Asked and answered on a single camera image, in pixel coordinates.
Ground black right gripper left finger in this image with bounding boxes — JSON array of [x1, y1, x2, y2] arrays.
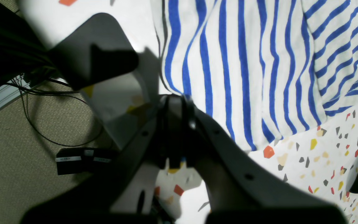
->
[[21, 96, 168, 224]]

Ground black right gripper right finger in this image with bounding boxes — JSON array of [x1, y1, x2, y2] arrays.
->
[[180, 96, 347, 224]]

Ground blue white striped t-shirt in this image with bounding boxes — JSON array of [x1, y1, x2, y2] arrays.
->
[[150, 0, 358, 152]]

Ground black power adapter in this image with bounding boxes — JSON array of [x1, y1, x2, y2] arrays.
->
[[55, 147, 119, 175]]

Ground grey table clamp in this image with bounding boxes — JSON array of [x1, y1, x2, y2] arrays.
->
[[48, 13, 153, 149]]

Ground black floor cable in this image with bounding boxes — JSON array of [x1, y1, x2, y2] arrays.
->
[[11, 78, 103, 147]]

